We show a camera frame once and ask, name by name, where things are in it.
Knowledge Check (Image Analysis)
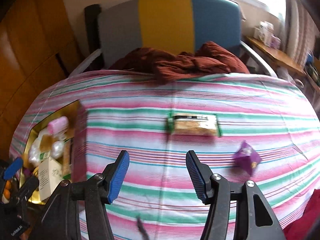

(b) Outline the striped bed sheet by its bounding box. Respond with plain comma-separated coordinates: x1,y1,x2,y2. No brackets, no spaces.
9,70,319,239

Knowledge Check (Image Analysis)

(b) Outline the pink floral curtain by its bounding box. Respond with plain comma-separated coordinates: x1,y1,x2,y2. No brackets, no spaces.
283,0,319,67

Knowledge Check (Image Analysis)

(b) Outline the grey yellow blue headboard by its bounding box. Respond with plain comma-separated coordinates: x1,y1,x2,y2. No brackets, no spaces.
98,0,241,67

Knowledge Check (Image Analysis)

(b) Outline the white plastic bag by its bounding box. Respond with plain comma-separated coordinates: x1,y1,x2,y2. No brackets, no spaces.
28,137,65,167

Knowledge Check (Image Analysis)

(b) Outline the white box on shelf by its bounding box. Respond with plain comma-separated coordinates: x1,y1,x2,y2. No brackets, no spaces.
253,21,281,49

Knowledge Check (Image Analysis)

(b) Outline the cracker packet green wrapper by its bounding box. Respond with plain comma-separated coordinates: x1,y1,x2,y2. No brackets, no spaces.
167,113,221,137

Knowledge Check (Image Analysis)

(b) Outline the white cardboard box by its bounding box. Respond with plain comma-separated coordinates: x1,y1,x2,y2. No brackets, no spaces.
38,157,63,202

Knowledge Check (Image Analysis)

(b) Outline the purple pyramid packet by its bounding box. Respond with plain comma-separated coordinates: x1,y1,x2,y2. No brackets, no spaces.
233,141,262,176

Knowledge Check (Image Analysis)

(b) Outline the pink white rolled sock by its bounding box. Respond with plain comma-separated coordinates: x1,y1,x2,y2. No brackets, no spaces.
47,116,69,135

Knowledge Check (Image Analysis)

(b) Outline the dark red blanket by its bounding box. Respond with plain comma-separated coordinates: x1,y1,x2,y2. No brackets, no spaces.
110,41,249,84

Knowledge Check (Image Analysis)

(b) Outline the wooden bedside shelf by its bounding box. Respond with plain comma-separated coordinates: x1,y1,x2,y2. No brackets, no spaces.
245,36,306,77

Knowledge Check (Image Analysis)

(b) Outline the gold tray box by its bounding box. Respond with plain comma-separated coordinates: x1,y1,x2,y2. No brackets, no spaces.
19,100,83,205

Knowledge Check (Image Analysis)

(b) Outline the orange wooden wardrobe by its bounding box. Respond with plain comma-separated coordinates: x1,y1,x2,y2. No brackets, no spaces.
1,0,81,159

